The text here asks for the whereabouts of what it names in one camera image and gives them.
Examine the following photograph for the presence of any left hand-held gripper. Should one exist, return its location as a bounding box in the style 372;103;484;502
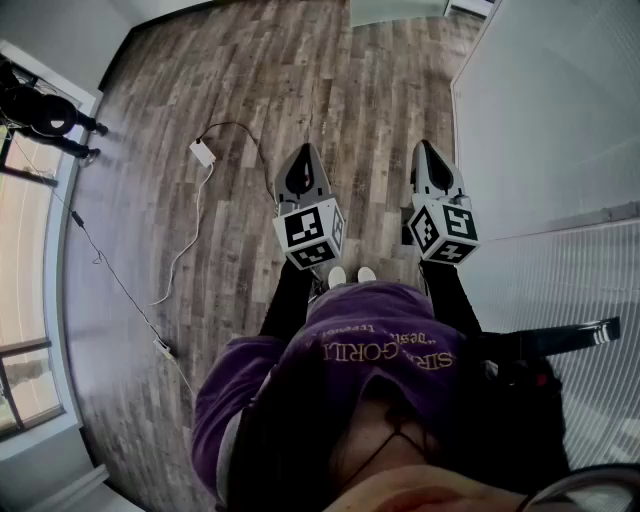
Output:
272;143;346;272

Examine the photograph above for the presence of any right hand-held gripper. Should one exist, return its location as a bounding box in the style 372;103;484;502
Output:
399;139;481;265

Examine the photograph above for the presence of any person's right forearm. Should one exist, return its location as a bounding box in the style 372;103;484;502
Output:
418;258;485;337

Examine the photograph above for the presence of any person's left forearm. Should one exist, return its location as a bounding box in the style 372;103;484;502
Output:
257;260;315;341

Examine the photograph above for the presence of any white power strip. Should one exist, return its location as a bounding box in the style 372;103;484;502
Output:
188;139;218;169

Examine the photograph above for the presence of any striped frosted glass partition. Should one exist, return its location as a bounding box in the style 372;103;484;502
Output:
448;0;640;474

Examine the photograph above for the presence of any purple sweatshirt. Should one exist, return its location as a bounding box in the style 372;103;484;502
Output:
191;280;501;506

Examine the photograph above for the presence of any large window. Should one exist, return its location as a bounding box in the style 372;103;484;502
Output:
0;42;96;451

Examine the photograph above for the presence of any person's neck and chin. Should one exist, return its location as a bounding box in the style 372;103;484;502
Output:
319;394;531;512

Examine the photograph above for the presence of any white power cable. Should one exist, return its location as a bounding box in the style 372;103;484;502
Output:
148;162;217;307

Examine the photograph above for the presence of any thin black cable with adapter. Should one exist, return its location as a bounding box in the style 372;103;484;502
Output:
0;119;174;354

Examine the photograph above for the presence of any black cord necklace red pendant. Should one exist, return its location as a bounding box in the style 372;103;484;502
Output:
342;407;436;494

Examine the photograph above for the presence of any grey curved head-mount rim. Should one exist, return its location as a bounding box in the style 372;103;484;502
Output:
514;462;640;512

